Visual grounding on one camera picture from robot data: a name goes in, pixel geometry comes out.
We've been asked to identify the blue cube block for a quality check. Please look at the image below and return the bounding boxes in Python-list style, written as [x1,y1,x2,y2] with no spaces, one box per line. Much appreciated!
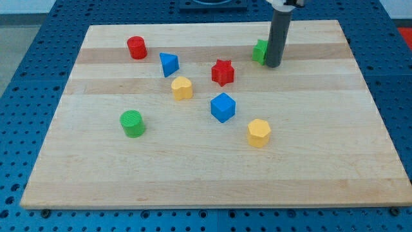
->
[211,93,236,123]

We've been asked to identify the blue triangular prism block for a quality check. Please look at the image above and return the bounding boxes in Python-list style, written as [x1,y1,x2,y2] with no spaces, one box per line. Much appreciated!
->
[160,53,180,77]

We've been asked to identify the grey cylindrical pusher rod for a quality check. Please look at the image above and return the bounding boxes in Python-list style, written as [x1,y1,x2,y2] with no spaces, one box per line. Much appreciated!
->
[265,10,292,68]

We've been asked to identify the yellow hexagon block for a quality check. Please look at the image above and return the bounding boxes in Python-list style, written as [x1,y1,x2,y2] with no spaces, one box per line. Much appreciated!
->
[247,119,272,148]

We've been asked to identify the red cylinder block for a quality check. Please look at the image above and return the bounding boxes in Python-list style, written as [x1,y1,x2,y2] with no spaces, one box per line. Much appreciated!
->
[127,36,147,59]

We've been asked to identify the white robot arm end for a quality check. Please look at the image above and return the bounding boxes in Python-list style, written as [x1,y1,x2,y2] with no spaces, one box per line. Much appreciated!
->
[266,0,306,12]

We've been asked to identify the green star block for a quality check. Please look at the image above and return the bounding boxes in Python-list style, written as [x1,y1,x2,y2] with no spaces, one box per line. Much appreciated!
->
[252,39,268,66]

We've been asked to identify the red star block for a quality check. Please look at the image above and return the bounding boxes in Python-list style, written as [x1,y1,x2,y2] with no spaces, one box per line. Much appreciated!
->
[211,59,235,86]

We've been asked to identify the yellow heart block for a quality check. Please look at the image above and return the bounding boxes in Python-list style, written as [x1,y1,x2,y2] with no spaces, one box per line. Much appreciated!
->
[171,76,193,101]

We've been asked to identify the green cylinder block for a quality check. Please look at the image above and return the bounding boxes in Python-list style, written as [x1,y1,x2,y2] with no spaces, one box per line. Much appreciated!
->
[120,110,145,138]

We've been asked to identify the wooden board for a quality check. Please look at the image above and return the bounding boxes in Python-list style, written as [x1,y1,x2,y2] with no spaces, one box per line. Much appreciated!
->
[21,20,411,209]

